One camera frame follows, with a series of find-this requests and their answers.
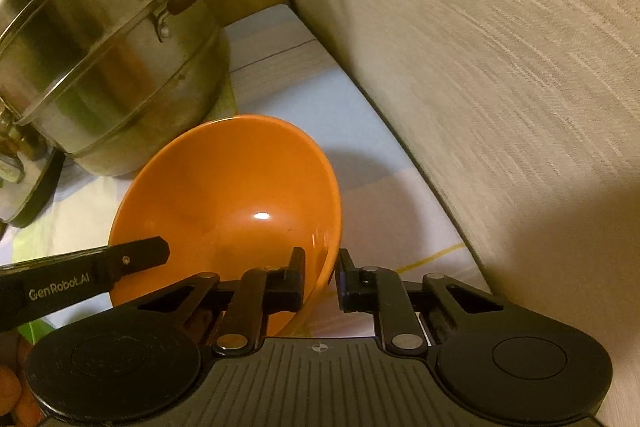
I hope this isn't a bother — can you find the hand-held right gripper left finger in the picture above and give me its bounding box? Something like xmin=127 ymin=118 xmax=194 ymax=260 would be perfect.
xmin=135 ymin=247 xmax=307 ymax=353

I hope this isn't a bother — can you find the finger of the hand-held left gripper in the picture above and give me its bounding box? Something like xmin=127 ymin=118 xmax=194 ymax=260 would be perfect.
xmin=106 ymin=235 xmax=171 ymax=281

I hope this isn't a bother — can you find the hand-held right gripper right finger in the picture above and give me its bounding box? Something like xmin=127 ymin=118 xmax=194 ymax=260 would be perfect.
xmin=334 ymin=249 xmax=506 ymax=351

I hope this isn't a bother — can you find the orange plastic bowl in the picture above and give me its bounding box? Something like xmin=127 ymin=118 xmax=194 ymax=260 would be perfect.
xmin=107 ymin=114 xmax=343 ymax=338

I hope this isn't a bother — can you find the person's left hand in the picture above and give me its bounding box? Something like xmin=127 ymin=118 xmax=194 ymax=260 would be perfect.
xmin=0 ymin=336 xmax=44 ymax=427

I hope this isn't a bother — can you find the stainless steel kettle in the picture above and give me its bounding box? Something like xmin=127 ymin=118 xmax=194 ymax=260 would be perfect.
xmin=0 ymin=107 xmax=66 ymax=229

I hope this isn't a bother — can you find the checked tablecloth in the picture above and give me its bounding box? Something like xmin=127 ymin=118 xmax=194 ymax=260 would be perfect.
xmin=0 ymin=3 xmax=493 ymax=340

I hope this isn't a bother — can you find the stainless steel steamer pot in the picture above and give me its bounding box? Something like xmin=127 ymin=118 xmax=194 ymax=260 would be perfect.
xmin=0 ymin=0 xmax=246 ymax=178

